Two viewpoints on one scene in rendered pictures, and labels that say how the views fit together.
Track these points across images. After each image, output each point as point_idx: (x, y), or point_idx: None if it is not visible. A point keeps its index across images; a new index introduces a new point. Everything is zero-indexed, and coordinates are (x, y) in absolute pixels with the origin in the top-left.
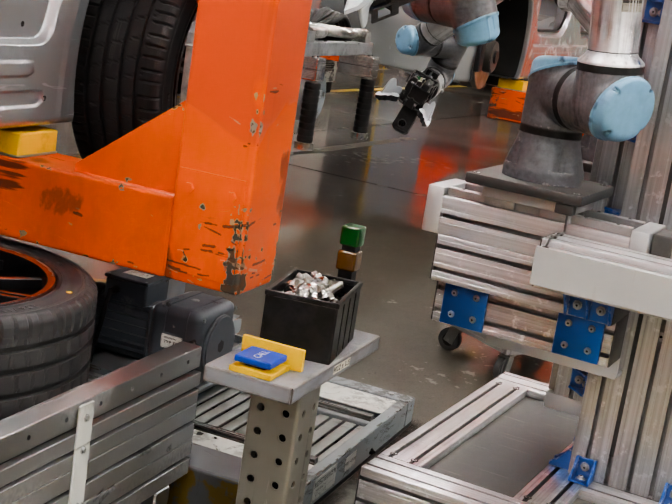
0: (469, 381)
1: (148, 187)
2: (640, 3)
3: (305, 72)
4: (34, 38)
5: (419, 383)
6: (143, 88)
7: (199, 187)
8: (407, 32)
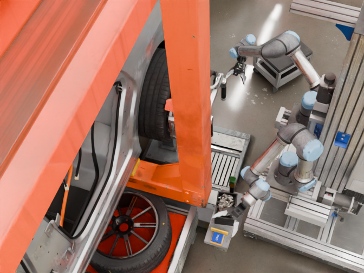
0: (265, 96)
1: (174, 187)
2: (311, 169)
3: None
4: (128, 153)
5: (249, 105)
6: (158, 135)
7: (189, 193)
8: (233, 53)
